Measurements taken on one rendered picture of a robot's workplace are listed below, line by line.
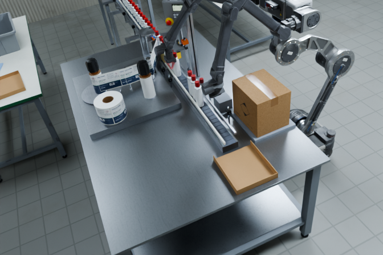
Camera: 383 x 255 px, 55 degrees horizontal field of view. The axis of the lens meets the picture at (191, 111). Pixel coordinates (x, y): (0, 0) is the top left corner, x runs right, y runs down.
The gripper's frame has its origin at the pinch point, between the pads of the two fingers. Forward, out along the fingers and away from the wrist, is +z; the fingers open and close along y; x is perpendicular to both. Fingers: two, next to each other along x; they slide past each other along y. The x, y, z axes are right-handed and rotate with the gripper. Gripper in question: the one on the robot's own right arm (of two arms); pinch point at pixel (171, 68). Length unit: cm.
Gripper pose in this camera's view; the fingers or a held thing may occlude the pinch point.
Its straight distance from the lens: 274.9
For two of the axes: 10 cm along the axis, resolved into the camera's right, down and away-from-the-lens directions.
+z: 1.2, 7.8, 6.2
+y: 4.0, 5.3, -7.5
